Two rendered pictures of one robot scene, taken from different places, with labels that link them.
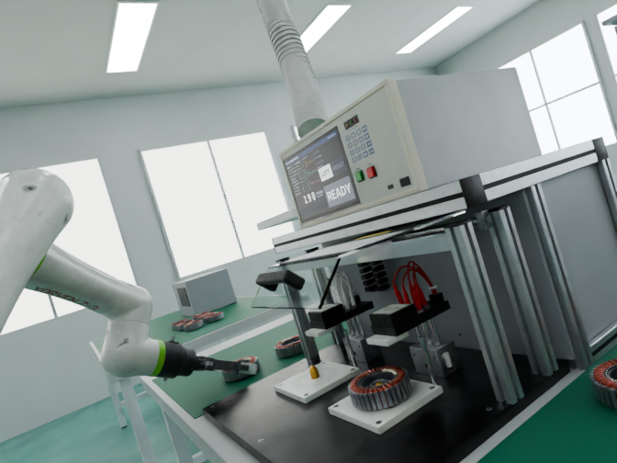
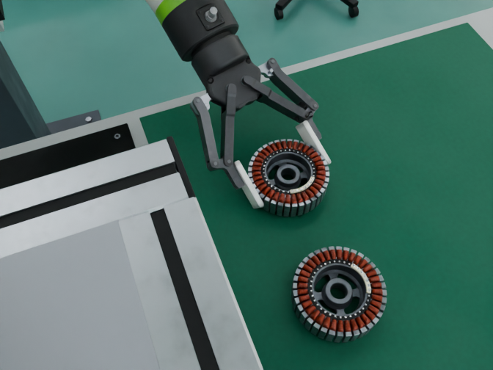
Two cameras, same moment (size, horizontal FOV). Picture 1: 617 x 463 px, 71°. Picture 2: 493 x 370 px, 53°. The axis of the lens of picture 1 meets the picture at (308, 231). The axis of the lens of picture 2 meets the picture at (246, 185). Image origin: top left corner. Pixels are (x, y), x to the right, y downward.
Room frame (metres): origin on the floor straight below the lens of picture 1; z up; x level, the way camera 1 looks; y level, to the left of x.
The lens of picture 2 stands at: (1.30, -0.06, 1.35)
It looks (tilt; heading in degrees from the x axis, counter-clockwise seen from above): 58 degrees down; 99
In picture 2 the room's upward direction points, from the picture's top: straight up
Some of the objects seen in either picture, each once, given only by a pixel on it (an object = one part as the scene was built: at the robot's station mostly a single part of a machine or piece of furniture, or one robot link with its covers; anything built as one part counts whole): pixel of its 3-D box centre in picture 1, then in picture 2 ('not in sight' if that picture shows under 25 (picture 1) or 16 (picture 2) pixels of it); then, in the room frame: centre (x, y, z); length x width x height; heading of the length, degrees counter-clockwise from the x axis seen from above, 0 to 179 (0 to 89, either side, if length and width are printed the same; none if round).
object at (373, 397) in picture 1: (379, 387); not in sight; (0.78, -0.04, 0.80); 0.11 x 0.11 x 0.04
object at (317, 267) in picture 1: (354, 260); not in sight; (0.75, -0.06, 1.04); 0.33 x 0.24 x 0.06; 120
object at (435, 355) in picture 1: (434, 356); not in sight; (0.85, -0.16, 0.80); 0.08 x 0.05 x 0.06; 30
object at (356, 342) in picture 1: (361, 345); not in sight; (1.06, -0.04, 0.80); 0.08 x 0.05 x 0.06; 30
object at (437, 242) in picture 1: (348, 257); not in sight; (0.93, -0.07, 1.03); 0.62 x 0.01 x 0.03; 30
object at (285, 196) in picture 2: (241, 368); (287, 176); (1.29, 0.31, 0.77); 0.11 x 0.11 x 0.04
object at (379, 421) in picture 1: (383, 400); not in sight; (0.78, -0.04, 0.78); 0.15 x 0.15 x 0.01; 30
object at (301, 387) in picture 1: (316, 379); not in sight; (0.98, 0.08, 0.78); 0.15 x 0.15 x 0.01; 30
